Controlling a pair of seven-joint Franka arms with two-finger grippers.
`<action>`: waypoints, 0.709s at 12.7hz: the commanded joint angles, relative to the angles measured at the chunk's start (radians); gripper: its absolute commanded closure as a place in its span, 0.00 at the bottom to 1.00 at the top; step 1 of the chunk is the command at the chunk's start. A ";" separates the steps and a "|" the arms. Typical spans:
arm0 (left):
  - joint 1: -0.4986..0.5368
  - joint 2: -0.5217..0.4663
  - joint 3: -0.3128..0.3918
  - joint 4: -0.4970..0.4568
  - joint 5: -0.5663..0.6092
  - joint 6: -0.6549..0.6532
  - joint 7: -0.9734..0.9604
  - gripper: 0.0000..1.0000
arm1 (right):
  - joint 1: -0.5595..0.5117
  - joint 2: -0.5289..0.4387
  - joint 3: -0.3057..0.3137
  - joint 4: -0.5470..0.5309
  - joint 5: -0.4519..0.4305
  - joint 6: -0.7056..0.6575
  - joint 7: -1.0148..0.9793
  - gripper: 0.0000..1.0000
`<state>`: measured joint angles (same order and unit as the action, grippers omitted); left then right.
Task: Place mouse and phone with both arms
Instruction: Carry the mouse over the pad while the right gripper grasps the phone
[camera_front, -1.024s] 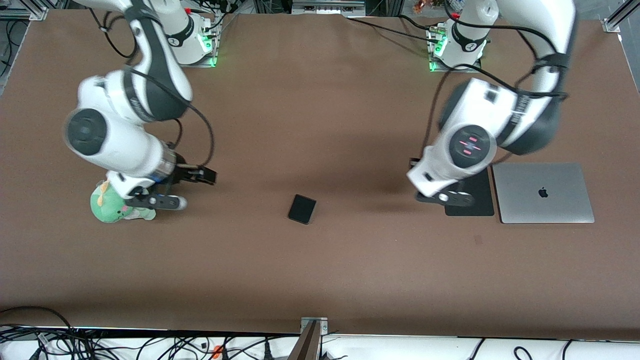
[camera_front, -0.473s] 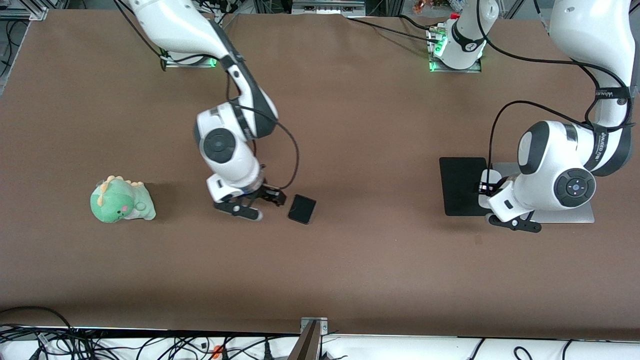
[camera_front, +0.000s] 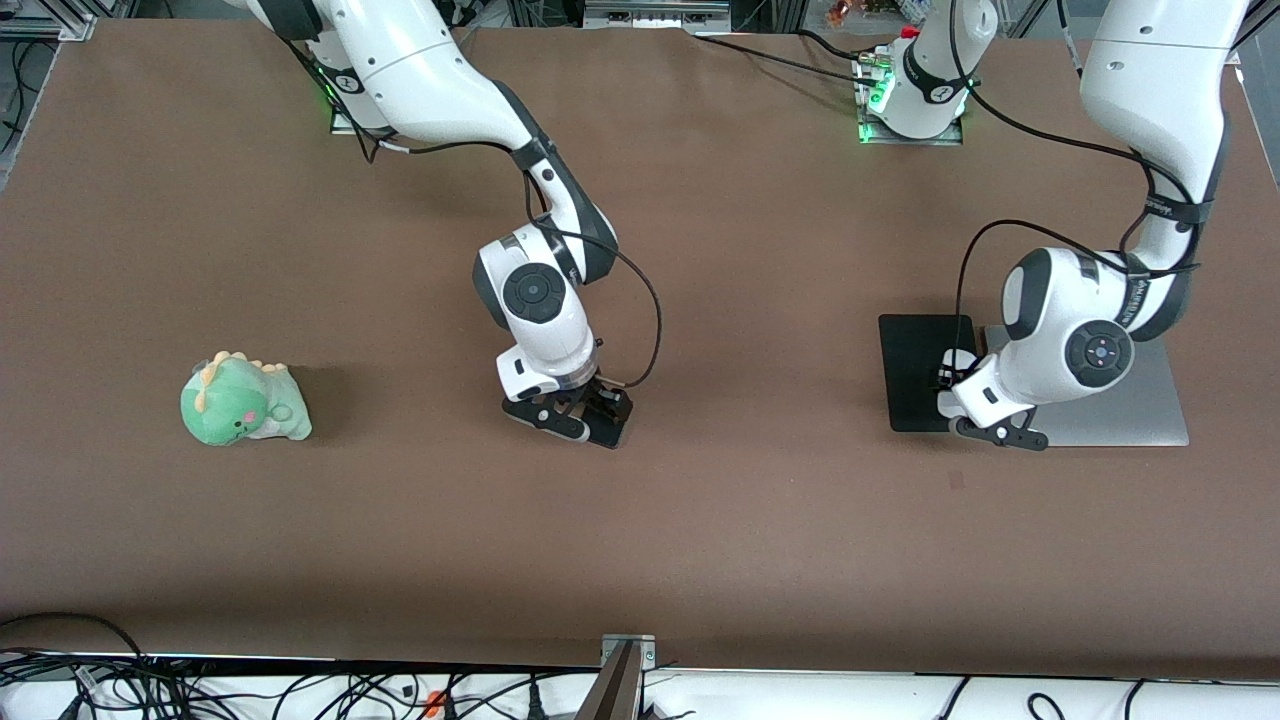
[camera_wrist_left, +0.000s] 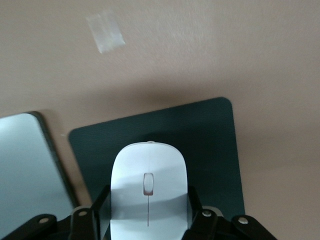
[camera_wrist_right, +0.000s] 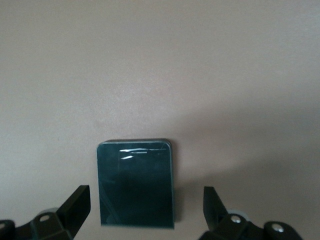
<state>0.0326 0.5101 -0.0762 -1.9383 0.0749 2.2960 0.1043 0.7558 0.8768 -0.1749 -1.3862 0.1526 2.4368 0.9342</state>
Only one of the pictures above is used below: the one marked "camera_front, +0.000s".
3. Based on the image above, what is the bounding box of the small black phone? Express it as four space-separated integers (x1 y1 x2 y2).
588 405 633 449

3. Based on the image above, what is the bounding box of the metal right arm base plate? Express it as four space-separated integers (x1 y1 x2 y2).
330 100 401 136

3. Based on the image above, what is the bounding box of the green dinosaur plush toy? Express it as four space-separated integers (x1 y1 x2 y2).
180 350 313 448

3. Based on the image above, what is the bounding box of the black cable on table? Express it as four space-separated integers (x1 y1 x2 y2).
695 35 886 91

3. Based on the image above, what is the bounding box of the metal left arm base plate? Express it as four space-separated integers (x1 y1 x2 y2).
855 50 966 146

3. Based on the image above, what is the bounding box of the silver metal plate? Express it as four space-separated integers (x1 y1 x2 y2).
985 325 1191 448

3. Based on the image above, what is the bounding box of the metal table edge bracket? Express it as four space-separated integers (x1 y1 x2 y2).
600 634 657 669

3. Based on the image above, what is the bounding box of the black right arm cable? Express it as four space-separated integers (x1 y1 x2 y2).
275 30 664 391

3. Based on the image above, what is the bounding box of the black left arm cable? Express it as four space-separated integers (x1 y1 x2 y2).
940 60 1216 386

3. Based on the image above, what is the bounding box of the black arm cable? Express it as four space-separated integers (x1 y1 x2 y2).
275 30 664 391
940 60 1216 386

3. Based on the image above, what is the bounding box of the dark camera support post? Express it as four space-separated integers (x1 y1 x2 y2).
575 640 641 720

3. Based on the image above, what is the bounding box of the black mouse pad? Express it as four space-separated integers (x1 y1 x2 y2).
878 314 986 434

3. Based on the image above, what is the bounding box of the grey network equipment box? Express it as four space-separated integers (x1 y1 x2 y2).
583 0 733 31

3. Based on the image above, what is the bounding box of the black looped floor cable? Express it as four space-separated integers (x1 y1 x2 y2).
0 612 151 666

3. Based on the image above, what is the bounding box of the aluminium frame profile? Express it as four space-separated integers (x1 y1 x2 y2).
0 0 96 41

